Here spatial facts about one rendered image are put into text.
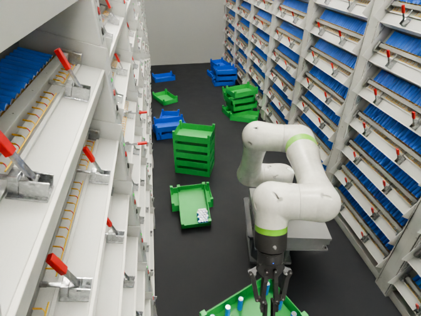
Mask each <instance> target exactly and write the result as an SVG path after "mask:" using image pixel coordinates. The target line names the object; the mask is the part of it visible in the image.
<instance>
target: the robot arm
mask: <svg viewBox="0 0 421 316"><path fill-rule="evenodd" d="M242 144H243V154H242V161H241V164H240V166H239V168H238V170H237V178H238V180H239V182H240V183H241V184H243V185H244V186H249V187H256V189H255V191H254V193H253V195H252V206H253V209H254V218H255V233H254V246H255V248H256V249H257V263H256V266H255V267H254V268H252V269H251V268H248V269H247V270H248V274H249V276H250V277H251V282H252V289H253V294H254V299H255V301H256V302H260V305H259V308H260V311H261V313H262V316H268V303H267V301H266V290H267V284H268V280H269V279H272V282H273V298H271V316H275V314H276V312H278V311H279V302H280V301H285V298H286V292H287V289H288V283H289V279H290V277H291V275H292V274H293V272H292V270H291V269H290V267H285V265H284V263H283V259H284V251H286V249H287V237H288V221H289V220H303V221H314V222H319V223H323V222H327V221H330V220H332V219H333V218H335V217H336V216H337V215H338V213H339V212H340V209H341V199H340V195H339V194H338V192H337V191H336V189H335V188H334V187H333V185H332V184H331V182H330V180H329V179H328V176H327V175H326V172H325V170H324V167H323V165H322V162H321V157H320V149H319V147H318V145H317V143H316V139H315V137H314V134H313V132H312V131H311V129H309V128H308V127H307V126H305V125H282V124H272V123H267V122H262V121H253V122H251V123H249V124H247V125H246V126H245V128H244V130H243V131H242ZM266 151H276V152H285V153H286V156H287V158H288V161H289V162H290V164H291V166H292V168H291V167H290V166H288V165H286V164H263V163H262V161H263V158H264V155H265V153H266ZM294 175H295V177H296V182H297V184H295V183H293V178H294ZM257 271H258V272H259V274H260V275H261V290H260V296H259V295H258V291H257V283H256V278H255V276H256V272H257ZM282 272H283V279H282V282H281V288H280V291H278V276H280V274H281V273H282Z"/></svg>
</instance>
